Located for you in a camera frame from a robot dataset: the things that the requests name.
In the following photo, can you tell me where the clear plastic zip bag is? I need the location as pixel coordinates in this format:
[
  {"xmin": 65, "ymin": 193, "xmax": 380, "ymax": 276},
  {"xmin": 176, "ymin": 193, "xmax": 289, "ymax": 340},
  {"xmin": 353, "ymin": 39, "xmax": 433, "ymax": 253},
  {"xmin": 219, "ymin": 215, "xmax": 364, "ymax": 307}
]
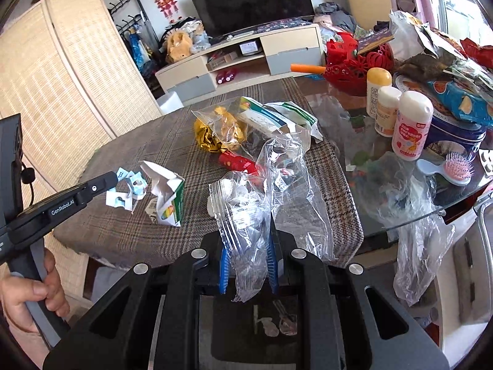
[{"xmin": 208, "ymin": 134, "xmax": 336, "ymax": 302}]

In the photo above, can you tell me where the white green medicine box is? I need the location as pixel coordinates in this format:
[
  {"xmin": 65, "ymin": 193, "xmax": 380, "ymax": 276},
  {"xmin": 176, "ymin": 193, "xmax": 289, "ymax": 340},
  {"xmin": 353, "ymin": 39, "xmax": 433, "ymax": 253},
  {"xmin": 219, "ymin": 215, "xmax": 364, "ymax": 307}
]
[{"xmin": 141, "ymin": 161, "xmax": 185, "ymax": 227}]

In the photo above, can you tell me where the person's left hand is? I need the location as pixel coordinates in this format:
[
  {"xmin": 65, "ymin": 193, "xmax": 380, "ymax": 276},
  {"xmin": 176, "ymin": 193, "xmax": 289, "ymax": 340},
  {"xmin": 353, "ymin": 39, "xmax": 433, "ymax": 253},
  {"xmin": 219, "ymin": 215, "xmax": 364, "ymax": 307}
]
[{"xmin": 1, "ymin": 248, "xmax": 70, "ymax": 333}]

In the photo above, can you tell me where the crumpled blue white paper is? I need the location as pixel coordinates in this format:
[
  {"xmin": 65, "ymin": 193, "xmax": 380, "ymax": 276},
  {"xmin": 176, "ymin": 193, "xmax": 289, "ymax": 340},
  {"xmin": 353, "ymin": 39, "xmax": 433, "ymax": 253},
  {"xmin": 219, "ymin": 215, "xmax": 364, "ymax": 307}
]
[{"xmin": 105, "ymin": 167, "xmax": 148, "ymax": 212}]

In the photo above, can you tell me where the grey plaid tablecloth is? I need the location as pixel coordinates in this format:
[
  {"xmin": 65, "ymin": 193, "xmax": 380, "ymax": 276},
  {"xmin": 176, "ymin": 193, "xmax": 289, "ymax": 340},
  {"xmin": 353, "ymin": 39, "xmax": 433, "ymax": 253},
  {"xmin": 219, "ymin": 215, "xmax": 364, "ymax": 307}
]
[{"xmin": 53, "ymin": 77, "xmax": 365, "ymax": 268}]

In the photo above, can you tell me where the pink hairbrush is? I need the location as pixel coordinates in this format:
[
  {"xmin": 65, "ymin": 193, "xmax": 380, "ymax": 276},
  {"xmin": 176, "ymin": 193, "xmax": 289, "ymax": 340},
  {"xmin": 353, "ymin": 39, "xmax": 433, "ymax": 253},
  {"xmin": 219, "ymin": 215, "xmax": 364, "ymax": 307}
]
[{"xmin": 416, "ymin": 152, "xmax": 473, "ymax": 187}]

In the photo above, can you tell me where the woven folding screen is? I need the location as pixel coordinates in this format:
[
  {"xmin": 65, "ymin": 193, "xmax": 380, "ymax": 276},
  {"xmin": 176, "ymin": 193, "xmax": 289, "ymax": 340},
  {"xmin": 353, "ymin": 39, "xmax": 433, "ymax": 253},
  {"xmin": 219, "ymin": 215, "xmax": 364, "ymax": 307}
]
[{"xmin": 0, "ymin": 0, "xmax": 163, "ymax": 298}]

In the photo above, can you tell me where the red tube package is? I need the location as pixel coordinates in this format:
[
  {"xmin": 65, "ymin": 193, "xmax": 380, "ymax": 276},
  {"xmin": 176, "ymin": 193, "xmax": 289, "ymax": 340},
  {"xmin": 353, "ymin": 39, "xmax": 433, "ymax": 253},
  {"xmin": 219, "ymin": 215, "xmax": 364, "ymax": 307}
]
[{"xmin": 218, "ymin": 150, "xmax": 257, "ymax": 175}]

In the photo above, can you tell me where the blue cookie tin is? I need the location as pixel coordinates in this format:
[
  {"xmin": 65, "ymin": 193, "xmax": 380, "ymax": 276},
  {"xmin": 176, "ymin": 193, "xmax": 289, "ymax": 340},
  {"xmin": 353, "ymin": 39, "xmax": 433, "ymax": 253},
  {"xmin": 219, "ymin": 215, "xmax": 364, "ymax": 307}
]
[{"xmin": 393, "ymin": 74, "xmax": 486, "ymax": 161}]

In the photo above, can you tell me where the small white cap bottle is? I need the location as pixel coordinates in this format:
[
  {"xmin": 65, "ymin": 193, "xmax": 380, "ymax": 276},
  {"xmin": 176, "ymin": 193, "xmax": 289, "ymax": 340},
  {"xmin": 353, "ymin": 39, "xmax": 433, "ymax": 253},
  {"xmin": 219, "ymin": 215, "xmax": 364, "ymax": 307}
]
[{"xmin": 374, "ymin": 86, "xmax": 402, "ymax": 138}]

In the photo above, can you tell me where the white pink powder bottle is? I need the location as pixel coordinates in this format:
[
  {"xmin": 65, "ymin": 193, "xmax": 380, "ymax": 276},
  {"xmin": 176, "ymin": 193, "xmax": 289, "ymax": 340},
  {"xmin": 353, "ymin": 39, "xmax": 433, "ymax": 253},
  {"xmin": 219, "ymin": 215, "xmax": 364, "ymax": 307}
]
[{"xmin": 392, "ymin": 90, "xmax": 434, "ymax": 161}]

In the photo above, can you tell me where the white green foil pouch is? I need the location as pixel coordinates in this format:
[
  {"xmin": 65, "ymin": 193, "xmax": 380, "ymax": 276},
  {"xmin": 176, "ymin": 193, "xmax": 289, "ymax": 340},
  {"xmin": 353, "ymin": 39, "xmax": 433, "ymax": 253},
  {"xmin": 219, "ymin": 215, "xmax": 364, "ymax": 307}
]
[{"xmin": 265, "ymin": 101, "xmax": 324, "ymax": 141}]

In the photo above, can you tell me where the yellow crumpled wrapper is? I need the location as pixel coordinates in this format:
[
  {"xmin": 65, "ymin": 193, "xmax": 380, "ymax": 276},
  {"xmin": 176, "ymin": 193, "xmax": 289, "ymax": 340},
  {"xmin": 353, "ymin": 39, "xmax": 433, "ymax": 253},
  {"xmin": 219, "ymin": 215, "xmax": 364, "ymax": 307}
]
[{"xmin": 192, "ymin": 105, "xmax": 247, "ymax": 153}]

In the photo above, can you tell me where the white blue medicine box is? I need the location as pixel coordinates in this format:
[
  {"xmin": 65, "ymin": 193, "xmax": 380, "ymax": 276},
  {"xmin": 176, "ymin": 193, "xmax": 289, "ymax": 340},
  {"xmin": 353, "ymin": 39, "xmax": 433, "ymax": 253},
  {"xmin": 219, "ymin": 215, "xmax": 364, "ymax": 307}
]
[{"xmin": 236, "ymin": 96, "xmax": 287, "ymax": 134}]

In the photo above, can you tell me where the yellow cap white bottle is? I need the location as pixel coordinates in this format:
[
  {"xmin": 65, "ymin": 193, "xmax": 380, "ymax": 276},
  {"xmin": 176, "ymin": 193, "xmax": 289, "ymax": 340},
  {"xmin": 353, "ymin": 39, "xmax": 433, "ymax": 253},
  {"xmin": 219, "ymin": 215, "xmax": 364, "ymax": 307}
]
[{"xmin": 366, "ymin": 67, "xmax": 392, "ymax": 119}]

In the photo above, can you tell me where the red plastic basket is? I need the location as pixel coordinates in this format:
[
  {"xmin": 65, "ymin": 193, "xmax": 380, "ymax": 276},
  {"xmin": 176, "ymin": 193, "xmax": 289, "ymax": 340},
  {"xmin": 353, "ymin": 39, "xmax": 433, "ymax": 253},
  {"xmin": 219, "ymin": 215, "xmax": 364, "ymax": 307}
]
[{"xmin": 323, "ymin": 33, "xmax": 393, "ymax": 97}]

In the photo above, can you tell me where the yellow plush toy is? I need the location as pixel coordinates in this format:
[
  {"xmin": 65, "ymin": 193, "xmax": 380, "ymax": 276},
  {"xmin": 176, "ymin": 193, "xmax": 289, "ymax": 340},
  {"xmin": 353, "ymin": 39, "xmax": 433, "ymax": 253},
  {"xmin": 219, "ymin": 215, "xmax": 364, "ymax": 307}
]
[{"xmin": 165, "ymin": 29, "xmax": 193, "ymax": 64}]

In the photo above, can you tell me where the black coat rack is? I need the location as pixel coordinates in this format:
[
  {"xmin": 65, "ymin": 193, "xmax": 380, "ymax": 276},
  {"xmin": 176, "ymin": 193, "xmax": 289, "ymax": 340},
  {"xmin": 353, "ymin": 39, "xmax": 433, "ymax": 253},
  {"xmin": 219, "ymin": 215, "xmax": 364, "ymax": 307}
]
[{"xmin": 104, "ymin": 0, "xmax": 161, "ymax": 63}]

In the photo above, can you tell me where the white tv cabinet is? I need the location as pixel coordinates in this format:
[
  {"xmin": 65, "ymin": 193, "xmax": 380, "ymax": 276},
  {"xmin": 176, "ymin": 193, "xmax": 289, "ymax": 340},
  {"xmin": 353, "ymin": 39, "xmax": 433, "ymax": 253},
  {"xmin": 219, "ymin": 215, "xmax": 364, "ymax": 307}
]
[{"xmin": 155, "ymin": 23, "xmax": 325, "ymax": 105}]

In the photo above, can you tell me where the black television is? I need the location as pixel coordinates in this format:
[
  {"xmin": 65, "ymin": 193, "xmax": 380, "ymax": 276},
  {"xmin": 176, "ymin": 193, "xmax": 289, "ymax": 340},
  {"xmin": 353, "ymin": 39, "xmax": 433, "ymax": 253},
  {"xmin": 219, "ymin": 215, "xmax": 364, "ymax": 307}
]
[{"xmin": 191, "ymin": 0, "xmax": 314, "ymax": 38}]

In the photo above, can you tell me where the orange handle stick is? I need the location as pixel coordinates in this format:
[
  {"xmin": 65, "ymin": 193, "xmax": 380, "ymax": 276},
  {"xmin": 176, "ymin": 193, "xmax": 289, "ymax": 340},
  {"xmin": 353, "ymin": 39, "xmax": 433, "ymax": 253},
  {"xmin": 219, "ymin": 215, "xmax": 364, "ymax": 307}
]
[{"xmin": 291, "ymin": 64, "xmax": 326, "ymax": 75}]

